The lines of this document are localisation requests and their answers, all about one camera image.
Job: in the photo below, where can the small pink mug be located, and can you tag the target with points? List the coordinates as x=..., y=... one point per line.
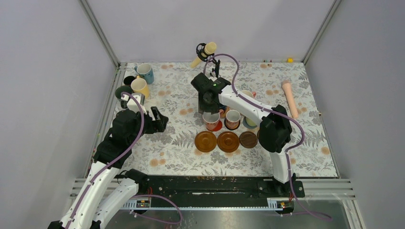
x=233, y=116

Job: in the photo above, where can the cream microphone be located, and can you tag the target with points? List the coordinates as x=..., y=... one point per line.
x=203, y=51

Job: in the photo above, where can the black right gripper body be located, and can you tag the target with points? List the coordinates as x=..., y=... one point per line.
x=204, y=105

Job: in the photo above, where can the brown wooden coaster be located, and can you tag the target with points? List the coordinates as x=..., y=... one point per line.
x=205, y=141

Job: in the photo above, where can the woven rattan coaster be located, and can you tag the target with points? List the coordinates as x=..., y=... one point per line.
x=225, y=109

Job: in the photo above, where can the red round coaster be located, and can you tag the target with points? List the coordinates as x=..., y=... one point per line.
x=214, y=126

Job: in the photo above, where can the dark brown coaster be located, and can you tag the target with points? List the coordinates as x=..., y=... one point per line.
x=248, y=139

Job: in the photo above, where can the brown wooden knob lid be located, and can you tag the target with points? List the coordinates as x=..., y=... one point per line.
x=228, y=142

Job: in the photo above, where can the pink cylindrical roller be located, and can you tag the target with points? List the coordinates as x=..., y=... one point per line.
x=287, y=88

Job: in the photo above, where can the orange black face coaster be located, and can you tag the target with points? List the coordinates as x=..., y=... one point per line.
x=232, y=125

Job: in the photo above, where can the dark green mug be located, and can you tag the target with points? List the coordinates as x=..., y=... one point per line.
x=121, y=92

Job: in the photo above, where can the black mug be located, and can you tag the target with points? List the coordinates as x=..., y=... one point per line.
x=128, y=80

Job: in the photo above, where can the light green mug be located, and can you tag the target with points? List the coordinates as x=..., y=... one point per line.
x=249, y=123

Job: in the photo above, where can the yellow mug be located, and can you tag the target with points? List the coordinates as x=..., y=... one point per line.
x=139, y=85

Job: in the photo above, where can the floral table mat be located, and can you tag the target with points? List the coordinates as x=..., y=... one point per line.
x=173, y=152

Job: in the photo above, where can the black microphone tripod stand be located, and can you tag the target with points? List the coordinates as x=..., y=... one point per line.
x=215, y=70

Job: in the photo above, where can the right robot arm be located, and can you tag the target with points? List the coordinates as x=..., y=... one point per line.
x=274, y=127

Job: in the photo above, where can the salmon mug with handle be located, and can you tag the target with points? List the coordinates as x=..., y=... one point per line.
x=211, y=117

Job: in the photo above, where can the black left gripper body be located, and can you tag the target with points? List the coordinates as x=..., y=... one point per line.
x=153, y=126

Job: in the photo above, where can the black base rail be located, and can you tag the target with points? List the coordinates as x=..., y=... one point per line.
x=212, y=192

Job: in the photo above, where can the blue round coaster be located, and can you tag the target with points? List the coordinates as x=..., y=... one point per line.
x=246, y=125

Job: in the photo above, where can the blue patterned mug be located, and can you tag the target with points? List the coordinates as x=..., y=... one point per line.
x=146, y=72

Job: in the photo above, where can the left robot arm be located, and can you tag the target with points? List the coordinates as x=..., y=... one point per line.
x=90, y=210

